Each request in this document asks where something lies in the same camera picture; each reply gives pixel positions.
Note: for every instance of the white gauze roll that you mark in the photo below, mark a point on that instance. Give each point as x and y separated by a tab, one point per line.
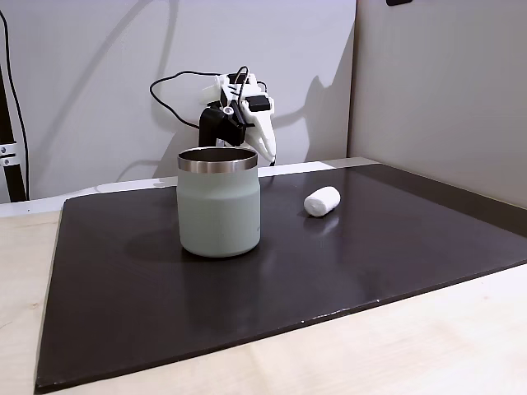
322	201

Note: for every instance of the pale green steel mug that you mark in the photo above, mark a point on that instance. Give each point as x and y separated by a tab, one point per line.
218	210

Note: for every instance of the black table mat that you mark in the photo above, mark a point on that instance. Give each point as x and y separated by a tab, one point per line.
288	280

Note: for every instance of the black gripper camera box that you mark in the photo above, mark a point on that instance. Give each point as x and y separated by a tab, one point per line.
211	122

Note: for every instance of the black wall fixture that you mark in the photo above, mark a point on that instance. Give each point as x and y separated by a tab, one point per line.
398	2

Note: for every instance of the black stand with metal bracket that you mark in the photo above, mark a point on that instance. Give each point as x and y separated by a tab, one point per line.
9	123

